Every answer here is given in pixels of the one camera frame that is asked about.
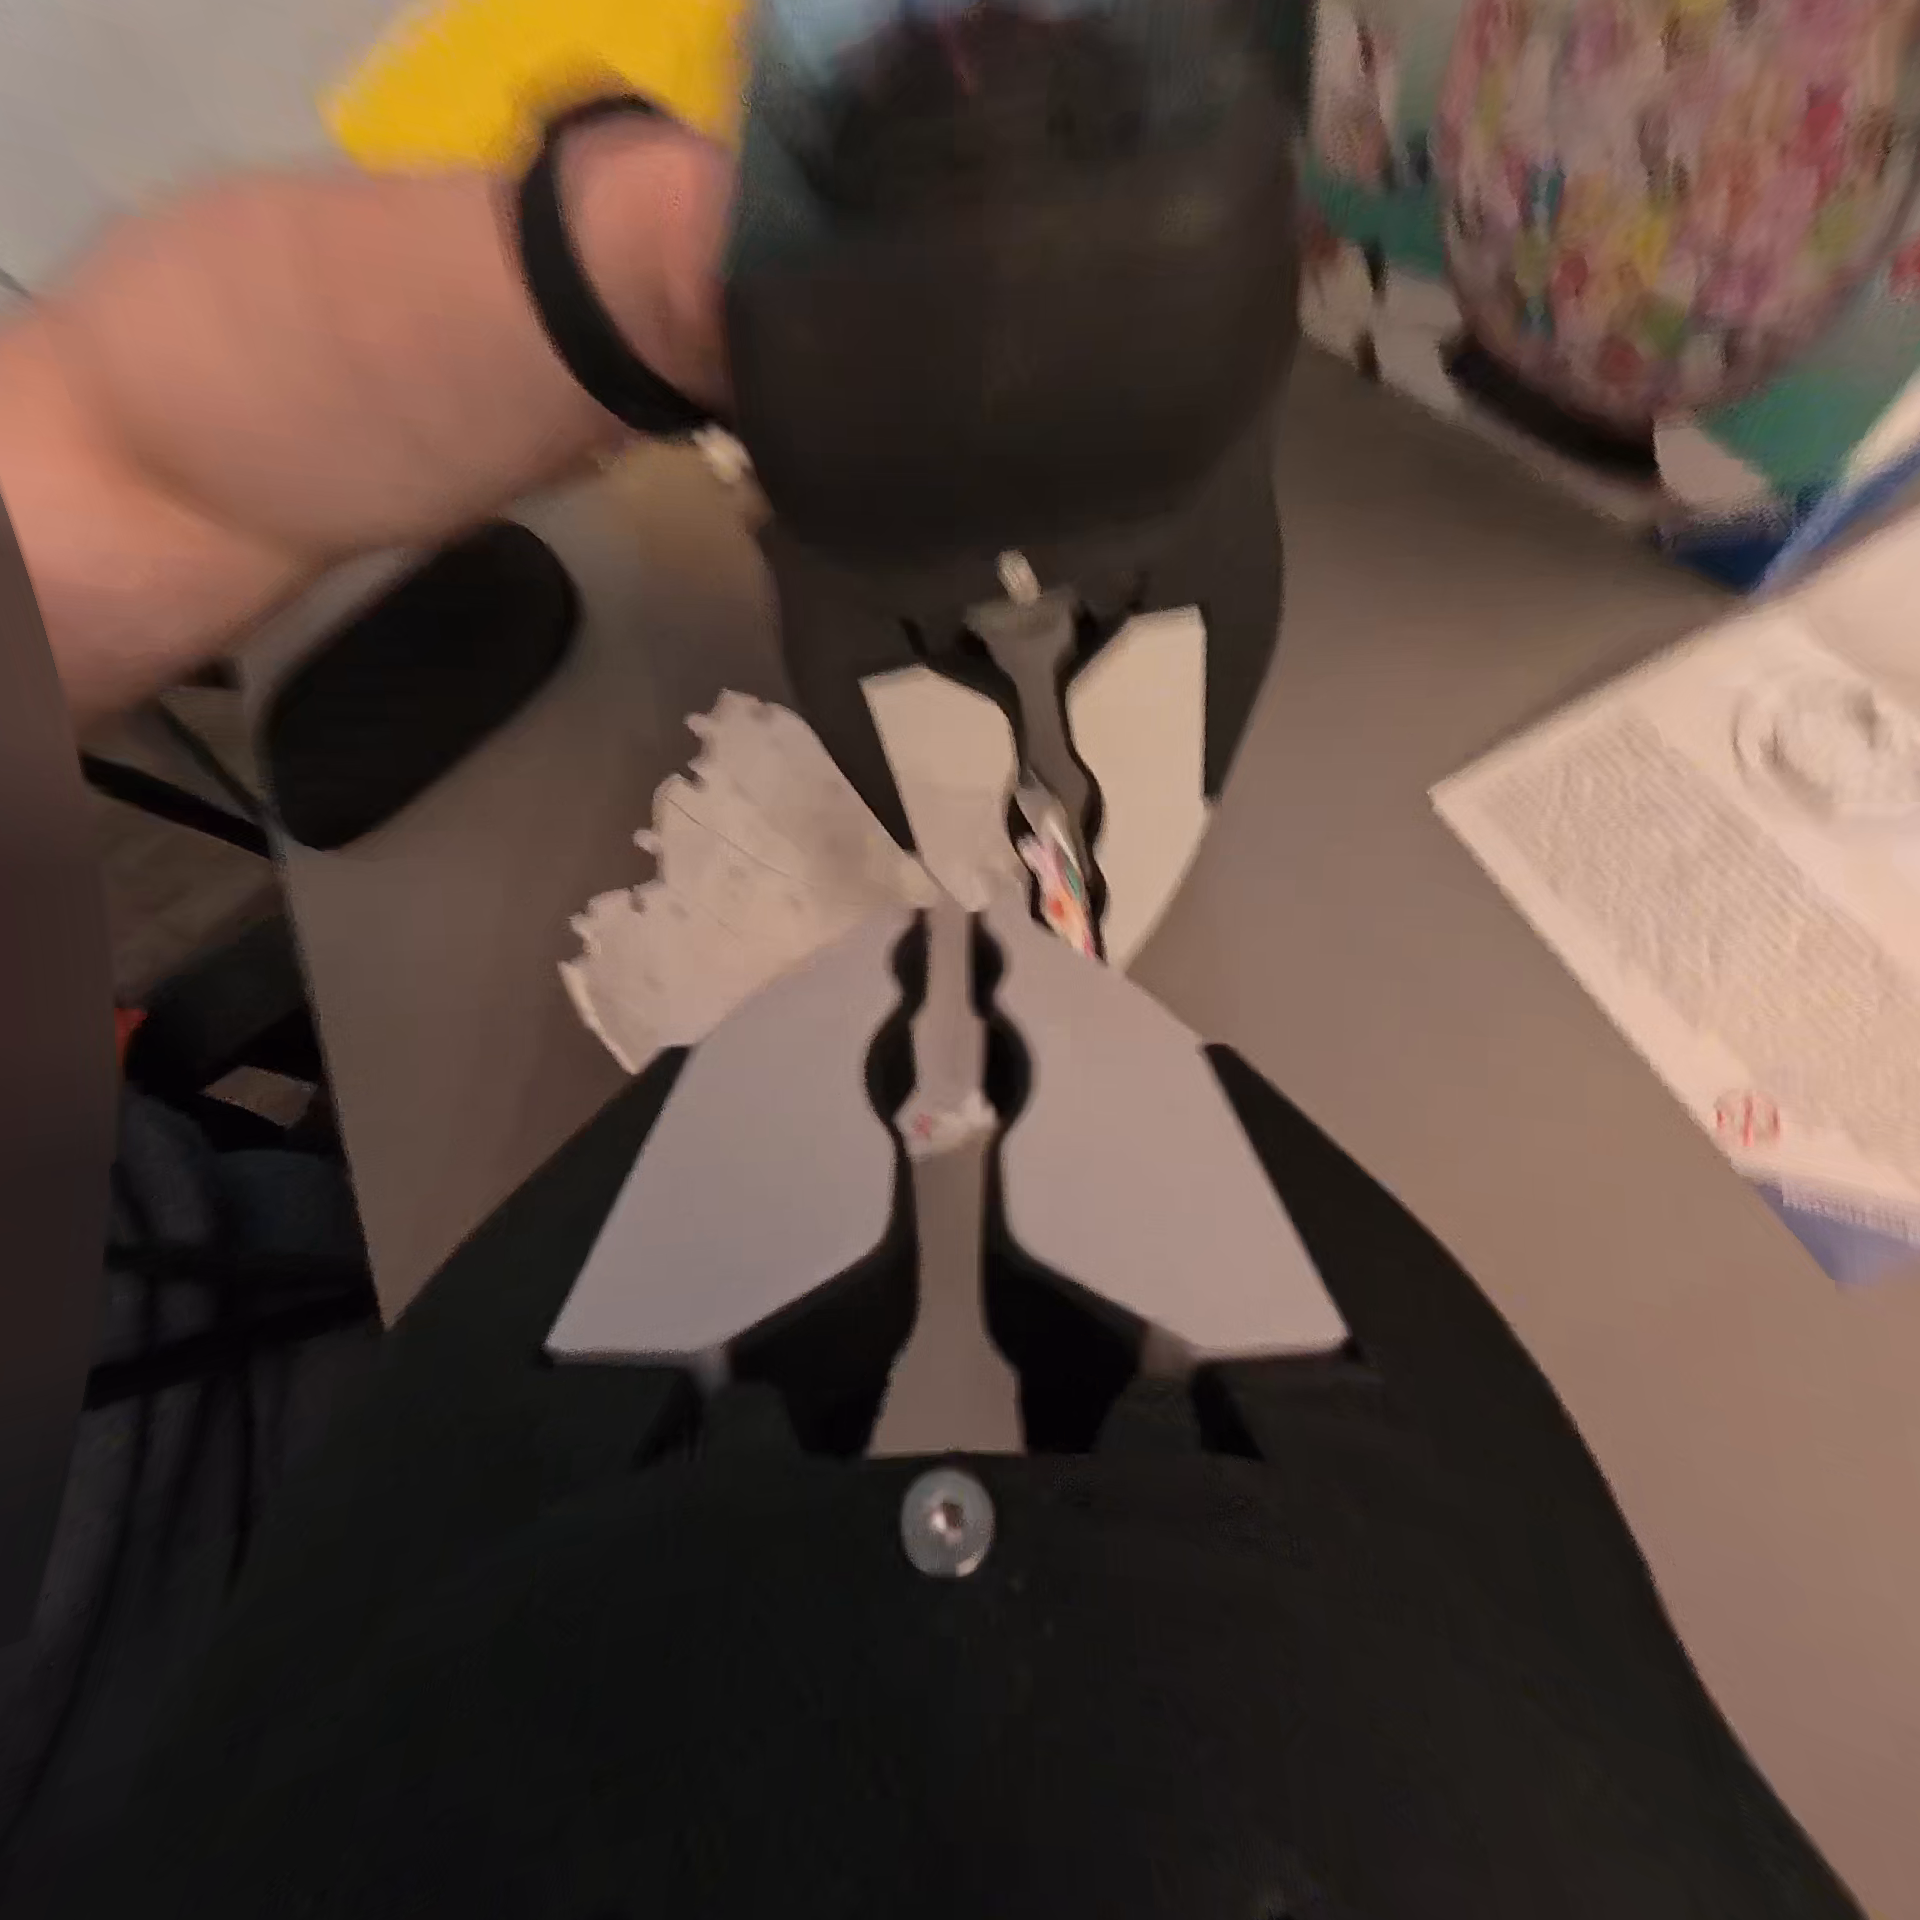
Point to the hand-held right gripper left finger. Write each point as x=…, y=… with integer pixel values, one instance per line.
x=720, y=1200

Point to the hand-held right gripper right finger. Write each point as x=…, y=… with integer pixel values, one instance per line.
x=1172, y=1200

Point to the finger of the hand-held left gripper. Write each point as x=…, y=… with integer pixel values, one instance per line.
x=1155, y=750
x=944, y=765

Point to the small white puzzle piece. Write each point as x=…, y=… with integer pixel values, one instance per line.
x=1061, y=885

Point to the partly built puzzle ball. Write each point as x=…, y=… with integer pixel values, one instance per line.
x=720, y=885

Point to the person's left forearm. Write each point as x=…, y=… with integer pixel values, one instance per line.
x=226, y=405

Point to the colourful puzzle box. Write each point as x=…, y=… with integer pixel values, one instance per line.
x=1652, y=195

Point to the person's left hand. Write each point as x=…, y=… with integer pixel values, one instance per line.
x=644, y=255

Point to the white instruction leaflet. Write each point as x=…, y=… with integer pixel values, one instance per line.
x=1652, y=898

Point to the black wrist rest pad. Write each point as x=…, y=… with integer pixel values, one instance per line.
x=408, y=674

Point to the yellow plastic bin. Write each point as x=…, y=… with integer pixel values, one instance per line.
x=494, y=75

